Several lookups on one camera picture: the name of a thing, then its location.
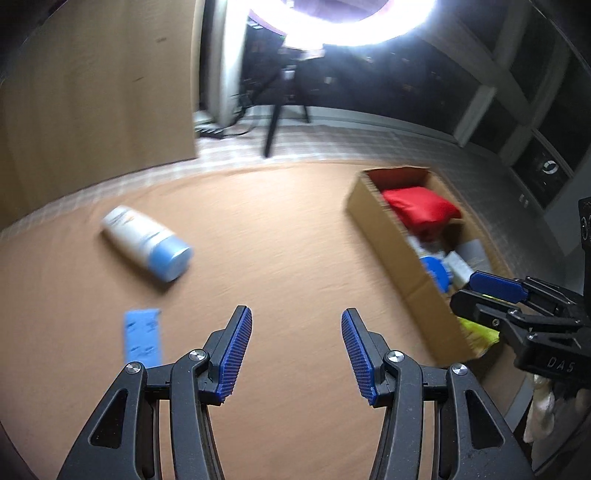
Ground cardboard box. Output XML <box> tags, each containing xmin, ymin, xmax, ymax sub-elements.
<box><xmin>346</xmin><ymin>166</ymin><xmax>513</xmax><ymax>363</ymax></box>

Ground light wooden board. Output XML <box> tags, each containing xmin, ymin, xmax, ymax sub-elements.
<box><xmin>0</xmin><ymin>0</ymin><xmax>204</xmax><ymax>227</ymax></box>

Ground white charger plug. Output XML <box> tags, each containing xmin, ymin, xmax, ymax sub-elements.
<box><xmin>443</xmin><ymin>251</ymin><xmax>472</xmax><ymax>284</ymax></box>

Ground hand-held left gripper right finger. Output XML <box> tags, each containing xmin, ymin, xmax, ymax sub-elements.
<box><xmin>341</xmin><ymin>308</ymin><xmax>536</xmax><ymax>480</ymax></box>

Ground red cloth pouch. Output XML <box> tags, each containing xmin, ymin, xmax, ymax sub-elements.
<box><xmin>382</xmin><ymin>186</ymin><xmax>462</xmax><ymax>241</ymax></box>

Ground black cables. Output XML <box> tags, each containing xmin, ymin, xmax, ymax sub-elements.
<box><xmin>231</xmin><ymin>92</ymin><xmax>259</xmax><ymax>137</ymax></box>

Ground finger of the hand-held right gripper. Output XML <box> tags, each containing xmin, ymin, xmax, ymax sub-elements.
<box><xmin>450</xmin><ymin>289</ymin><xmax>525</xmax><ymax>333</ymax></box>
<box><xmin>468</xmin><ymin>271</ymin><xmax>583</xmax><ymax>319</ymax></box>

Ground blue round lid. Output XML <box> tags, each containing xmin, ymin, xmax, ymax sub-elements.
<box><xmin>420</xmin><ymin>256</ymin><xmax>453</xmax><ymax>291</ymax></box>

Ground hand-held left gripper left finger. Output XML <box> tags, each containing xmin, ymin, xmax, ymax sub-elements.
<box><xmin>55</xmin><ymin>305</ymin><xmax>254</xmax><ymax>480</ymax></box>

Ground white window frame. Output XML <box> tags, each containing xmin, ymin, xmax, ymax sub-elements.
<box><xmin>416</xmin><ymin>0</ymin><xmax>591</xmax><ymax>208</ymax></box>

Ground white bottle with blue cap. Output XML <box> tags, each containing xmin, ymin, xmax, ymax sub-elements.
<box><xmin>100</xmin><ymin>205</ymin><xmax>192</xmax><ymax>283</ymax></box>

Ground white ring light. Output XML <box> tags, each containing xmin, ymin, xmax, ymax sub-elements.
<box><xmin>245</xmin><ymin>0</ymin><xmax>439</xmax><ymax>47</ymax></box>

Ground blue phone case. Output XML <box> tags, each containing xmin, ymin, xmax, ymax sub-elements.
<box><xmin>124</xmin><ymin>309</ymin><xmax>163</xmax><ymax>369</ymax></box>

